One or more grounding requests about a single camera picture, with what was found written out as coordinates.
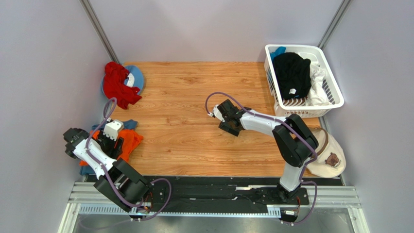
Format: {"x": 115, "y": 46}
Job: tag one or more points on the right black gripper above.
{"x": 227, "y": 125}

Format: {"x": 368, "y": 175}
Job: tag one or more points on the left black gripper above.
{"x": 114, "y": 153}

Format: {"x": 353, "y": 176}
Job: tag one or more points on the orange t shirt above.
{"x": 126, "y": 143}

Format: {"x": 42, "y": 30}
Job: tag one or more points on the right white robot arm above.
{"x": 295, "y": 141}

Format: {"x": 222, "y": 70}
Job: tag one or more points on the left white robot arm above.
{"x": 117, "y": 180}

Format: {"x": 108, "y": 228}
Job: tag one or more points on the folded blue t shirt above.
{"x": 129, "y": 123}

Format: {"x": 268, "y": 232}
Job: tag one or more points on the black t shirt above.
{"x": 292, "y": 75}

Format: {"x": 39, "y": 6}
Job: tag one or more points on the red t shirt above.
{"x": 114, "y": 87}

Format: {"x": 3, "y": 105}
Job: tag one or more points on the white laundry basket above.
{"x": 297, "y": 106}

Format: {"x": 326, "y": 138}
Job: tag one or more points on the teal blue garment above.
{"x": 277, "y": 52}

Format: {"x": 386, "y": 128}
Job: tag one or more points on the light blue cap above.
{"x": 134, "y": 79}

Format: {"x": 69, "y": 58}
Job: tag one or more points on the white t shirt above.
{"x": 311, "y": 77}

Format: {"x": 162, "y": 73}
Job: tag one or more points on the beige bear cap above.
{"x": 330, "y": 161}

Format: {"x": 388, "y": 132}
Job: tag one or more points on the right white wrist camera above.
{"x": 216, "y": 113}

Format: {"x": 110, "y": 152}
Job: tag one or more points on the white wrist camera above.
{"x": 112, "y": 129}
{"x": 216, "y": 113}

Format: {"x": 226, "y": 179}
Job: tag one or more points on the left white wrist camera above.
{"x": 112, "y": 129}

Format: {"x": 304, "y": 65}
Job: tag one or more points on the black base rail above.
{"x": 222, "y": 195}

